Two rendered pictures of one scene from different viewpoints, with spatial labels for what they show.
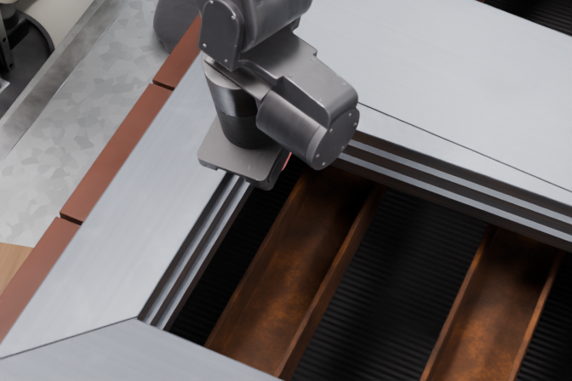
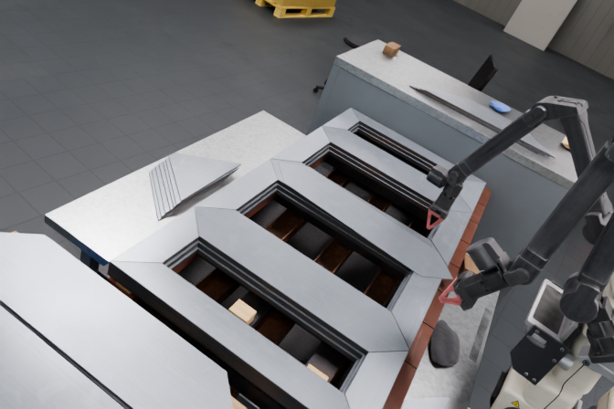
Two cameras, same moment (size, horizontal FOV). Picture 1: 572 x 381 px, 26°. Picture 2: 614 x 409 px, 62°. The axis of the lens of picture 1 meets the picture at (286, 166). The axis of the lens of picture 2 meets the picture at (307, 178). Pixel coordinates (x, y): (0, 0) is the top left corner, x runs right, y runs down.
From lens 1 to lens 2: 2.31 m
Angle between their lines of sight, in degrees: 95
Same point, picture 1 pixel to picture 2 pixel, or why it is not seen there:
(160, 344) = not seen: hidden behind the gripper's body
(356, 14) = (412, 254)
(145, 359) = not seen: hidden behind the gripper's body
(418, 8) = (396, 250)
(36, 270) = (469, 235)
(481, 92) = (378, 225)
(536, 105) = (365, 218)
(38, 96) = (482, 328)
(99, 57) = (470, 337)
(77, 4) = not seen: outside the picture
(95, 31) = (475, 347)
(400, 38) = (400, 244)
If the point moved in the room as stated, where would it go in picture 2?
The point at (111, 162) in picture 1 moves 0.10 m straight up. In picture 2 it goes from (461, 251) to (475, 232)
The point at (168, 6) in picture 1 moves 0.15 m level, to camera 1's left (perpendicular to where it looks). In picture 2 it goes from (455, 340) to (496, 351)
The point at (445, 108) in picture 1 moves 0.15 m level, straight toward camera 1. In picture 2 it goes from (387, 225) to (392, 203)
